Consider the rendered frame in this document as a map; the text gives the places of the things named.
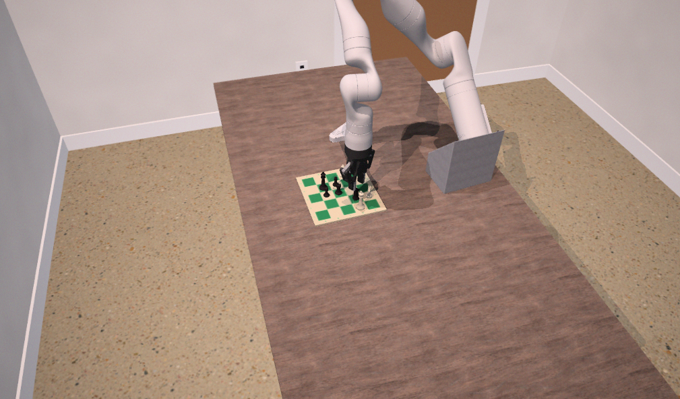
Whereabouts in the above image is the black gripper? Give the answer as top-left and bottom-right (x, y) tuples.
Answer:
(340, 144), (375, 191)

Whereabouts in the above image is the green and cream chessboard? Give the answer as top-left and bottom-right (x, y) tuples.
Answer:
(296, 169), (387, 226)

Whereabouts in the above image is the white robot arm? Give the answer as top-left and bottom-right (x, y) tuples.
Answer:
(330, 0), (492, 151)

